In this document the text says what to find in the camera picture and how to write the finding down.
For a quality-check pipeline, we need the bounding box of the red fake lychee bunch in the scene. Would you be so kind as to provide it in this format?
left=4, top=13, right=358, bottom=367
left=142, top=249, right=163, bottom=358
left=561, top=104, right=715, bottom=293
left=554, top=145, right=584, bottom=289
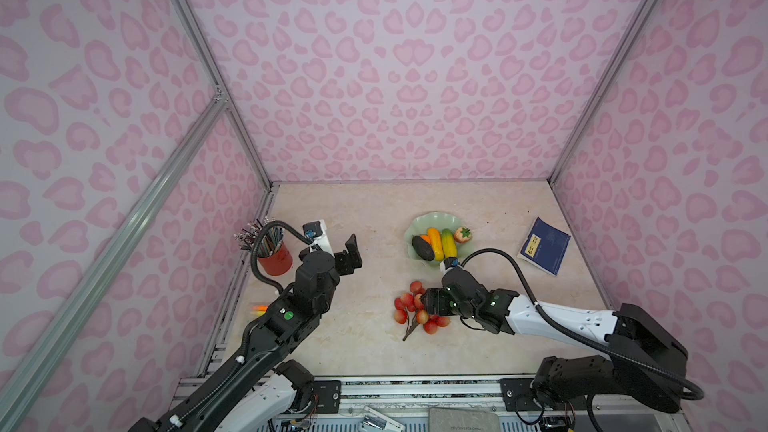
left=393, top=280, right=451, bottom=341

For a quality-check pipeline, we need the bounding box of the red fake strawberry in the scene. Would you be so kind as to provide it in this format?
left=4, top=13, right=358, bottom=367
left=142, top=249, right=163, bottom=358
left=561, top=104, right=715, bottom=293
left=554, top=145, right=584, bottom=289
left=453, top=226, right=473, bottom=244

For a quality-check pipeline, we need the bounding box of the dark fake avocado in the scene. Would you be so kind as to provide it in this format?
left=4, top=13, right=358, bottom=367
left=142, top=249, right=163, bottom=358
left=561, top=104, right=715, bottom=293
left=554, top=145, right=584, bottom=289
left=411, top=235, right=435, bottom=262

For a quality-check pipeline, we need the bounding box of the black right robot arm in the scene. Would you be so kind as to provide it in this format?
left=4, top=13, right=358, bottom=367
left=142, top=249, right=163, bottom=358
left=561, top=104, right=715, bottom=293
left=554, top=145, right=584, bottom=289
left=421, top=265, right=705, bottom=413

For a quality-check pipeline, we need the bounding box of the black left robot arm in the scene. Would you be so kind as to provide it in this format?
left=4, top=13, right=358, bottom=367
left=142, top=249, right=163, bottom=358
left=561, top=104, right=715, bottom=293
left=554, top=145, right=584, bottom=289
left=130, top=235, right=362, bottom=431

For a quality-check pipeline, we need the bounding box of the green scalloped fruit bowl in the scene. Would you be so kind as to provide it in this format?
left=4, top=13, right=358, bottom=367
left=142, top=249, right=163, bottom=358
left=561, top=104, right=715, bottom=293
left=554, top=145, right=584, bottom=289
left=403, top=212, right=475, bottom=268

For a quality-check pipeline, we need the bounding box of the red pencil cup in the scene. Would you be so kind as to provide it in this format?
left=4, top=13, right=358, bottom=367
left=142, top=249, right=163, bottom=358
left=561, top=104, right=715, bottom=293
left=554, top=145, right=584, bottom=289
left=257, top=241, right=293, bottom=277

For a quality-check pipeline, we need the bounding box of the coloured marker set box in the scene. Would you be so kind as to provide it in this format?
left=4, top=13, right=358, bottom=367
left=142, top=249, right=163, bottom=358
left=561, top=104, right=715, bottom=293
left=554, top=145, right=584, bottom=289
left=251, top=305, right=268, bottom=316

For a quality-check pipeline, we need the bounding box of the blue notebook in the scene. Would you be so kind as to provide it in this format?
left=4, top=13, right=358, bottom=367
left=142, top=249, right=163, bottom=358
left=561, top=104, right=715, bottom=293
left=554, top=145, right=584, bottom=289
left=518, top=217, right=571, bottom=277

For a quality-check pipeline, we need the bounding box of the grey pad at front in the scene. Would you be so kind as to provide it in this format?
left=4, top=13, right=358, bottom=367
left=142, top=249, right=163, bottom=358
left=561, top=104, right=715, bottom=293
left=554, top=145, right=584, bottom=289
left=428, top=407, right=501, bottom=432

